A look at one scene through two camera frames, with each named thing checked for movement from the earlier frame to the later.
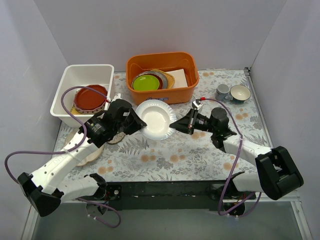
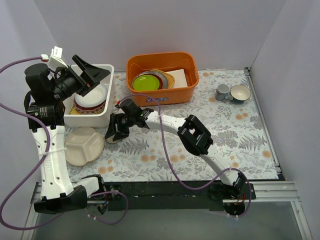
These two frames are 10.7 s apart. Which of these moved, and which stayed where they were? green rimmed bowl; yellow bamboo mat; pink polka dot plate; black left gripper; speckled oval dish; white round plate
Moved: black left gripper; white round plate
Stayed: pink polka dot plate; yellow bamboo mat; green rimmed bowl; speckled oval dish
